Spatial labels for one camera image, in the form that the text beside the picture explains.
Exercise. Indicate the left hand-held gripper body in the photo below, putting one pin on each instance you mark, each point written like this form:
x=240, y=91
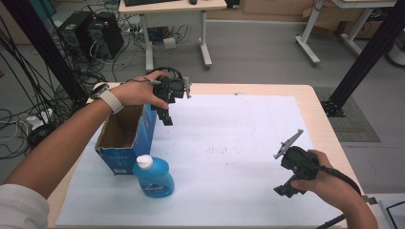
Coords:
x=172, y=88

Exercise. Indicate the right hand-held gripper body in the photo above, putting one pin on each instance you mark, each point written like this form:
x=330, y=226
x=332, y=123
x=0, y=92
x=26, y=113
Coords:
x=297, y=157

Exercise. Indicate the blue cardboard box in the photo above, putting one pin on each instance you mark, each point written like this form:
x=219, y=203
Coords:
x=127, y=140

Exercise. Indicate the blue detergent bottle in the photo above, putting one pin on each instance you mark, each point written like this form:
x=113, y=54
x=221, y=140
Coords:
x=154, y=178

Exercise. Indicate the person's left hand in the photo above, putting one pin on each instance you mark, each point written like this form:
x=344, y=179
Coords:
x=139, y=91

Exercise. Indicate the person's right hand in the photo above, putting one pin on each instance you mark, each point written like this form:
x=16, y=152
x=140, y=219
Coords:
x=324, y=181

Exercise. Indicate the white wrist watch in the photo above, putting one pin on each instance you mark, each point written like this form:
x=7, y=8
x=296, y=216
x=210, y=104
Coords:
x=108, y=96

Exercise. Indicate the grey floor mat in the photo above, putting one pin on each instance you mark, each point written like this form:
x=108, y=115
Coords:
x=350, y=117

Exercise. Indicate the white-legged wooden desk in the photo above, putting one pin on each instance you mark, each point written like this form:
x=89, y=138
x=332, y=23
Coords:
x=175, y=22

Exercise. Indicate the white paper mat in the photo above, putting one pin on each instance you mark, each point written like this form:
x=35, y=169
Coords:
x=223, y=159

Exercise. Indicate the black computer tower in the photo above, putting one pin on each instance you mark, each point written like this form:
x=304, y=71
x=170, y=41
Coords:
x=105, y=36
x=72, y=35

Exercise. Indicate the black keyboard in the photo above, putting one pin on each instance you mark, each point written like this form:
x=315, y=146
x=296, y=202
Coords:
x=149, y=2

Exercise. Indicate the black metal stand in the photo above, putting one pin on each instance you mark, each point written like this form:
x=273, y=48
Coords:
x=44, y=47
x=366, y=60

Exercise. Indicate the white power strip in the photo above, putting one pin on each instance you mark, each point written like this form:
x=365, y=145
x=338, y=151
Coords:
x=37, y=119

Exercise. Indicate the white sleeve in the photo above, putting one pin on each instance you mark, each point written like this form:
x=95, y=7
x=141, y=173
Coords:
x=22, y=208

